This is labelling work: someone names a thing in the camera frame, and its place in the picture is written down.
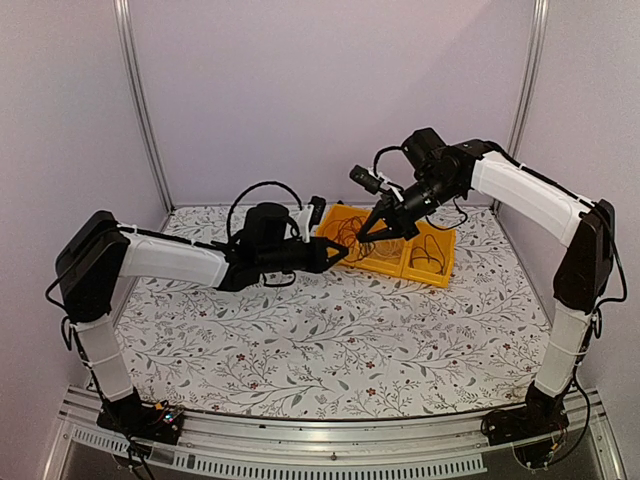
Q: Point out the yellow bin middle compartment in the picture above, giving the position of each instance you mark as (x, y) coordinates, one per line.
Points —
(384, 257)

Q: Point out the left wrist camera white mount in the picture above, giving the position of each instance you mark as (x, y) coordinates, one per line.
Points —
(308, 217)

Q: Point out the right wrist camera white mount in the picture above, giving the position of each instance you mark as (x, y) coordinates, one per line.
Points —
(373, 183)

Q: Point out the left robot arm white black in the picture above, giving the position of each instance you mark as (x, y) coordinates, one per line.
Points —
(272, 240)

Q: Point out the yellow bin compartment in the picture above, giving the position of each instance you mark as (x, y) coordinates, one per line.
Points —
(384, 257)
(341, 224)

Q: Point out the aluminium frame post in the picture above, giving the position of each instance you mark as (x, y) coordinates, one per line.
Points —
(139, 101)
(532, 66)

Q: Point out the right aluminium frame post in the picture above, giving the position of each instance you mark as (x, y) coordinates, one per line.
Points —
(532, 66)

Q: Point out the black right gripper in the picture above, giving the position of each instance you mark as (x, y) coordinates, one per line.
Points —
(404, 227)

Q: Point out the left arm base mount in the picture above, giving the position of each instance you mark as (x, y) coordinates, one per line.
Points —
(130, 416)

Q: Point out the aluminium front rail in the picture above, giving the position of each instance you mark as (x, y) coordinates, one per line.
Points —
(219, 446)

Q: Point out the left aluminium frame post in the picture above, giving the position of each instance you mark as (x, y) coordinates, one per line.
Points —
(139, 101)

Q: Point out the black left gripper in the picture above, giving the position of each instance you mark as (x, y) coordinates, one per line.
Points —
(318, 259)

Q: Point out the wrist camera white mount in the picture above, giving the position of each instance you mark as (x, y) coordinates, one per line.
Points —
(308, 217)
(373, 183)

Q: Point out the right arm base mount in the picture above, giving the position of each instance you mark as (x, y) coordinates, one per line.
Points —
(541, 423)

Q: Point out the yellow bin far compartment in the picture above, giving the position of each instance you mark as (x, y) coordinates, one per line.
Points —
(341, 224)

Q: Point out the floral patterned table mat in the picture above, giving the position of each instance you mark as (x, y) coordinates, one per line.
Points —
(346, 343)

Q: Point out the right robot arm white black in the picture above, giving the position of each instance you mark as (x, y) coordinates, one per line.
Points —
(585, 228)

